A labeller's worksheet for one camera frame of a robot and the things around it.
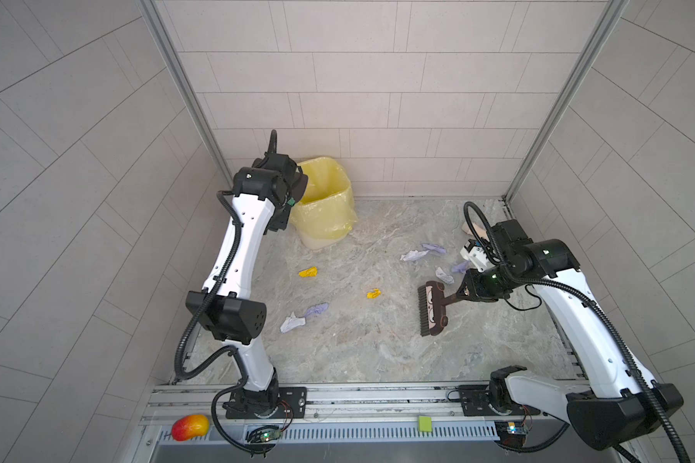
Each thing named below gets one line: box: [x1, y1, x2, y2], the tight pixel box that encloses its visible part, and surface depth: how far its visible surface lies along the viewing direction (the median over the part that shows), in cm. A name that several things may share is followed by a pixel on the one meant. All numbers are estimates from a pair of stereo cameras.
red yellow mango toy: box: [171, 413, 210, 442], surface depth 67 cm
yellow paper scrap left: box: [298, 266, 318, 278], surface depth 96 cm
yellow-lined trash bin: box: [289, 157, 358, 249], surface depth 91 cm
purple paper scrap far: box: [420, 243, 447, 254], surface depth 103 cm
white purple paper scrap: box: [279, 311, 306, 333], surface depth 84 cm
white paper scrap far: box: [399, 249, 430, 262], surface depth 101 cm
